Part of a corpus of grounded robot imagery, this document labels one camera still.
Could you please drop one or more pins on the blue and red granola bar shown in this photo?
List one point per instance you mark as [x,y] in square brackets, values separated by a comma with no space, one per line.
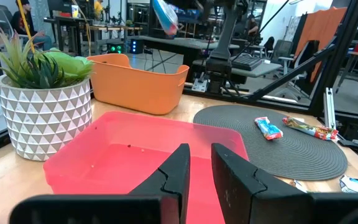
[166,17]
[268,129]

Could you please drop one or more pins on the person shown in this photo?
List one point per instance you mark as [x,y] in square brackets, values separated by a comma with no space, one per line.
[253,26]
[98,9]
[26,23]

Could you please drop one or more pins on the grey round woven placemat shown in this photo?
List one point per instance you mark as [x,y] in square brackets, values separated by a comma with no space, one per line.
[228,130]

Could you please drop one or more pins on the orange partition panel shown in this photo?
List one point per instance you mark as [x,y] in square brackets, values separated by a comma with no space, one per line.
[322,28]

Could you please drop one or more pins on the black aluminium table frame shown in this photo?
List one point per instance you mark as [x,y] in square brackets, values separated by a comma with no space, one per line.
[334,68]

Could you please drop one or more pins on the dark work table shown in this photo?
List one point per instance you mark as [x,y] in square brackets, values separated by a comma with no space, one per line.
[179,43]

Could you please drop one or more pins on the silver aluminium bracket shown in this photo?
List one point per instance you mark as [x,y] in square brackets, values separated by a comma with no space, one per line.
[328,107]

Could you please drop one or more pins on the red and green granola bar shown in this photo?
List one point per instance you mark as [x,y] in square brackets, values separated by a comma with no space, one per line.
[312,130]

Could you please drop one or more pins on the red plastic tray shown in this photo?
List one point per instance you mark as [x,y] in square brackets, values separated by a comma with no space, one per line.
[120,161]

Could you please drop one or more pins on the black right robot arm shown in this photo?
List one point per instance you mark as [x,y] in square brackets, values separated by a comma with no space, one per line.
[225,34]

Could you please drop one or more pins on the black device with green lights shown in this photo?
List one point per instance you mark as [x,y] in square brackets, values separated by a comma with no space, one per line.
[115,47]

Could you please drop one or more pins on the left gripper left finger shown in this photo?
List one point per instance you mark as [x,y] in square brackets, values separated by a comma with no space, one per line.
[154,208]

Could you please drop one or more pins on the grey desk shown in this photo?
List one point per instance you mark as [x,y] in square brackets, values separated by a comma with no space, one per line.
[259,71]

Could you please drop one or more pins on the black device with blue lights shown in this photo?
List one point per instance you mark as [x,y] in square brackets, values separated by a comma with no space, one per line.
[136,46]

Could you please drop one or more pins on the black office chair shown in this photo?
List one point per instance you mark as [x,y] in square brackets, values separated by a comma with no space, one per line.
[304,62]

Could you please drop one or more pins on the silver white granola bar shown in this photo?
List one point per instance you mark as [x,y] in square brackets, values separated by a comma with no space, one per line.
[297,185]

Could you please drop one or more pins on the succulent in white patterned pot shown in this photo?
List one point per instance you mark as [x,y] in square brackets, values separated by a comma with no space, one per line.
[42,118]

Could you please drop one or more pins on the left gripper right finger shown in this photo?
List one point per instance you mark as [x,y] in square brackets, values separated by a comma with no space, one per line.
[247,199]

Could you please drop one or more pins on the black keyboard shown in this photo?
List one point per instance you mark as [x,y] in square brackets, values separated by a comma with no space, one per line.
[245,62]

